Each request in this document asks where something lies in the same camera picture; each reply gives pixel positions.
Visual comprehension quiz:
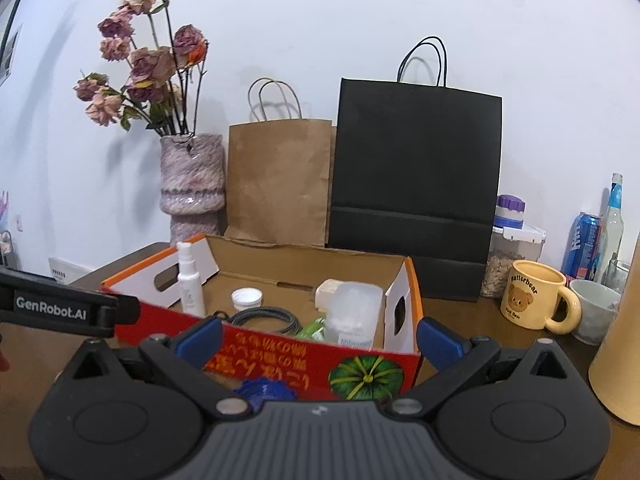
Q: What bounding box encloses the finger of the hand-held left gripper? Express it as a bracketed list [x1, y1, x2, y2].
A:
[0, 266, 140, 338]

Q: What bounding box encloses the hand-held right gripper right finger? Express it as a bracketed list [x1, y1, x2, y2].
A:
[384, 316, 576, 420]

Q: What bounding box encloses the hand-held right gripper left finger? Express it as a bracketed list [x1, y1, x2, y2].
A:
[65, 317, 256, 420]

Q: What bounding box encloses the white spray bottle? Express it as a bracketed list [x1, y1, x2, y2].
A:
[176, 241, 207, 318]

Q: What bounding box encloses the red and white cardboard box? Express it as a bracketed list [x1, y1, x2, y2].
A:
[100, 232, 425, 402]

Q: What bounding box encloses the black cable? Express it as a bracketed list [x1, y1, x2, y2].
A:
[215, 306, 303, 337]

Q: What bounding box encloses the clear plastic storage box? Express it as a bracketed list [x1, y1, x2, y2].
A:
[324, 282, 385, 350]

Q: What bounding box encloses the green spray bottle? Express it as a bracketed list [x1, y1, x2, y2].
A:
[295, 316, 328, 342]

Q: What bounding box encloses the white ribbed device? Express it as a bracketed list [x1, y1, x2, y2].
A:
[48, 257, 82, 286]

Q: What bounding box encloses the white round bottle cap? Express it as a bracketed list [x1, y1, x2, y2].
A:
[231, 287, 263, 312]

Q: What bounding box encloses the blue ridged plastic object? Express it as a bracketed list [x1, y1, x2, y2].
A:
[232, 377, 298, 413]

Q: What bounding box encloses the basket with pink things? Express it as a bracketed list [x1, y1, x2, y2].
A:
[0, 191, 12, 266]

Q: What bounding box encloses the clear seed food container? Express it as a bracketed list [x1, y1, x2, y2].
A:
[480, 224, 547, 300]

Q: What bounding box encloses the yellow bear mug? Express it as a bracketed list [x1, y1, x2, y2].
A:
[501, 260, 583, 336]

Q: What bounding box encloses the purple and white jar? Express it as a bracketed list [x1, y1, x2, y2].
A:
[494, 194, 527, 231]

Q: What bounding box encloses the white ceramic cup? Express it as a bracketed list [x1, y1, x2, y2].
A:
[569, 280, 621, 346]

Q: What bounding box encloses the pink knitted vase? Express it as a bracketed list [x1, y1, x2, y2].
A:
[159, 133, 226, 246]

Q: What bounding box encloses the blue drink can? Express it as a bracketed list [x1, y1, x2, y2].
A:
[561, 211, 602, 281]

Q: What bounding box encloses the beige cylinder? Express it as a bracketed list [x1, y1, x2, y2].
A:
[588, 232, 640, 428]

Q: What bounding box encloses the brown paper bag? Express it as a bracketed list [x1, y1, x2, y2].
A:
[224, 78, 335, 247]

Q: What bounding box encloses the black paper bag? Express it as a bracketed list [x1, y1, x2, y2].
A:
[327, 36, 503, 302]

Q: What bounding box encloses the clear drinking glass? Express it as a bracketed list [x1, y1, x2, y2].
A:
[605, 259, 633, 295]

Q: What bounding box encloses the glass bottle with blue label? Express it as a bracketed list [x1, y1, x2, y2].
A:
[595, 173, 625, 283]

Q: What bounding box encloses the dried pink rose bouquet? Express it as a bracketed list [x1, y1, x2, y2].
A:
[74, 0, 208, 138]

